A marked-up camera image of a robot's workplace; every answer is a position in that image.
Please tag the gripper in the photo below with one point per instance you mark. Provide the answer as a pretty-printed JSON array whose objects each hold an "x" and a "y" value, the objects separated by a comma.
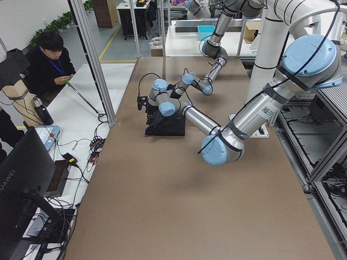
[
  {"x": 173, "y": 93},
  {"x": 150, "y": 110}
]

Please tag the black printed t-shirt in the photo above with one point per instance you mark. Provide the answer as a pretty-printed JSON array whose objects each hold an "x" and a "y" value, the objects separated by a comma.
[{"x": 166, "y": 126}]

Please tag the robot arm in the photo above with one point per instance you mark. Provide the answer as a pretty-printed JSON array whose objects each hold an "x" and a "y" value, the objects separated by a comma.
[
  {"x": 309, "y": 62},
  {"x": 212, "y": 47}
]

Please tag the grey orange usb hub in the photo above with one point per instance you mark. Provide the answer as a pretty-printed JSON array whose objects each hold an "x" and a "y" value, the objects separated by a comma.
[
  {"x": 93, "y": 158},
  {"x": 97, "y": 144}
]

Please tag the blue plastic bin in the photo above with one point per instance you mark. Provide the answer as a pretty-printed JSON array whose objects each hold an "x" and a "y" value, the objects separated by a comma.
[{"x": 205, "y": 32}]

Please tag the reacher grabber tool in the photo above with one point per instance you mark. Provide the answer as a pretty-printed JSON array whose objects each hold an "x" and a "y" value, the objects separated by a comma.
[{"x": 99, "y": 115}]

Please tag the black yellow-labelled power adapter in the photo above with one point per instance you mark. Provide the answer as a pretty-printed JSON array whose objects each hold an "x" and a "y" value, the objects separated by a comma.
[{"x": 71, "y": 159}]

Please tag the cardboard box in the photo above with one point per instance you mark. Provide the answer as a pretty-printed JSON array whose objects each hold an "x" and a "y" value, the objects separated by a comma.
[{"x": 251, "y": 31}]

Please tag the teach pendant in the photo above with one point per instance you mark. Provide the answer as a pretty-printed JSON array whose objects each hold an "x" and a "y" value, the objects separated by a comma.
[{"x": 48, "y": 135}]

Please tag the black thermos bottle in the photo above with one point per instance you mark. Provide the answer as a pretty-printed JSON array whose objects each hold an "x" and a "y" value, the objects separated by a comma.
[{"x": 42, "y": 111}]

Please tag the seated person in black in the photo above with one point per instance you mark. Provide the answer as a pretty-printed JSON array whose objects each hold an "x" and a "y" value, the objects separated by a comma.
[{"x": 49, "y": 67}]

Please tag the black Huawei monitor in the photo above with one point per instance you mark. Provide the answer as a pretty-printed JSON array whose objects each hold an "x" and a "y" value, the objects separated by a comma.
[{"x": 25, "y": 176}]

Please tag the aluminium frame post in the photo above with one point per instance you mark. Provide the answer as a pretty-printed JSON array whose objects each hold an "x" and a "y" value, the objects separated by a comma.
[{"x": 82, "y": 25}]

